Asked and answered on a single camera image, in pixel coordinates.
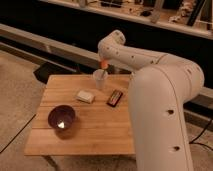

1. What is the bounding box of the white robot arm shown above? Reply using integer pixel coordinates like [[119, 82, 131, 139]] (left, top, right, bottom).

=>
[[98, 30, 204, 171]]

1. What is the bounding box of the white ceramic cup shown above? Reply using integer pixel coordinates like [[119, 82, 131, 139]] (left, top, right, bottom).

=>
[[93, 69, 108, 90]]

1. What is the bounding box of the dark red black snack bar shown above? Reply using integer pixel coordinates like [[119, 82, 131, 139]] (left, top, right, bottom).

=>
[[107, 90, 123, 107]]

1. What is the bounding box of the white sponge block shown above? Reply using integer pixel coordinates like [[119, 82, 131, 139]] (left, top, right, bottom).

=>
[[76, 90, 95, 103]]

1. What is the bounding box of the wooden table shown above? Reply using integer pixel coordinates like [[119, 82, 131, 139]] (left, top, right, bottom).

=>
[[25, 75, 134, 156]]

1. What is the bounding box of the dark purple bowl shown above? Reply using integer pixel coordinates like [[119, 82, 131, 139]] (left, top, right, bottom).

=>
[[48, 105, 76, 139]]

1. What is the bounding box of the black box on floor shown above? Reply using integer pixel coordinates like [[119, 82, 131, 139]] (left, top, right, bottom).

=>
[[34, 62, 60, 84]]

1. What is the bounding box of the long wooden shelf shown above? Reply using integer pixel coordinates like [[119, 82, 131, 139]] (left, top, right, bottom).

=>
[[40, 0, 213, 40]]

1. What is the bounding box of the black cable on floor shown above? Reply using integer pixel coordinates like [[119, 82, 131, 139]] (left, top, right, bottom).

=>
[[189, 118, 213, 152]]

